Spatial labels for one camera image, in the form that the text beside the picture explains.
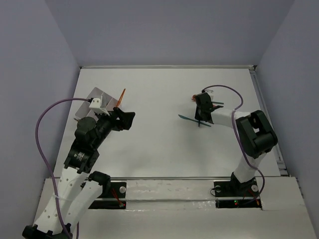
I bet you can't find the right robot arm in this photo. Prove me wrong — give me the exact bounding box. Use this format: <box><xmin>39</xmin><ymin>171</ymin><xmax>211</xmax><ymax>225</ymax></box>
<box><xmin>192</xmin><ymin>92</ymin><xmax>278</xmax><ymax>196</ymax></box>

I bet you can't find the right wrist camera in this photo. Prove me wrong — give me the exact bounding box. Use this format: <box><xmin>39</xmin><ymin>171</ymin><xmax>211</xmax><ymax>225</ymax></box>
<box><xmin>202</xmin><ymin>89</ymin><xmax>214</xmax><ymax>101</ymax></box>

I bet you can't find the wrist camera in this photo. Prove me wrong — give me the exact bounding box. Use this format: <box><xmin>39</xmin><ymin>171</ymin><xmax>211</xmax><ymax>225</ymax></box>
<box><xmin>202</xmin><ymin>89</ymin><xmax>214</xmax><ymax>101</ymax></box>
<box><xmin>89</xmin><ymin>97</ymin><xmax>109</xmax><ymax>116</ymax></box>

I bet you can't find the aluminium table rail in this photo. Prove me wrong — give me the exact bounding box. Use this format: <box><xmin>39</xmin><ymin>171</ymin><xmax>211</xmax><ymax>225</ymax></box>
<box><xmin>249</xmin><ymin>70</ymin><xmax>290</xmax><ymax>177</ymax></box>

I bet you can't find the white divided organizer tray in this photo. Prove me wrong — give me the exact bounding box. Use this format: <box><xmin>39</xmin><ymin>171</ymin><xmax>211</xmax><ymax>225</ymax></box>
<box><xmin>74</xmin><ymin>87</ymin><xmax>118</xmax><ymax>121</ymax></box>

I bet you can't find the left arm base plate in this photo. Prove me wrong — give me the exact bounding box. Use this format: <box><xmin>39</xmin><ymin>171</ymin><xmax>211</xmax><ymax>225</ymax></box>
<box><xmin>89</xmin><ymin>181</ymin><xmax>127</xmax><ymax>210</ymax></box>

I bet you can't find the teal plastic knife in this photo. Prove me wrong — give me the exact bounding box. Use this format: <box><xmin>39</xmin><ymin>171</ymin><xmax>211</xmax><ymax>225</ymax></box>
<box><xmin>178</xmin><ymin>115</ymin><xmax>211</xmax><ymax>127</ymax></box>

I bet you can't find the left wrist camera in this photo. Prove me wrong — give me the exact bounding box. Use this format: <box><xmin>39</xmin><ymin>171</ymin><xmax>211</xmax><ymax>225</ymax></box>
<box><xmin>89</xmin><ymin>97</ymin><xmax>109</xmax><ymax>116</ymax></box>

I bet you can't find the orange plastic chopstick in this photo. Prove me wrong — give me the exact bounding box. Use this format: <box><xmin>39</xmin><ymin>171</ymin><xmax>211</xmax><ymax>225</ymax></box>
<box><xmin>116</xmin><ymin>89</ymin><xmax>126</xmax><ymax>108</ymax></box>

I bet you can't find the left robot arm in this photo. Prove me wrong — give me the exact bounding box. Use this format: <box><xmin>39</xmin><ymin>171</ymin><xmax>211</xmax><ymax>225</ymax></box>
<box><xmin>22</xmin><ymin>107</ymin><xmax>135</xmax><ymax>239</ymax></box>

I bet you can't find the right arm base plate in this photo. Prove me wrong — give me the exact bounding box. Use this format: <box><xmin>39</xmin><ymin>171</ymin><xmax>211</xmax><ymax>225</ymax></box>
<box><xmin>210</xmin><ymin>179</ymin><xmax>262</xmax><ymax>209</ymax></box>

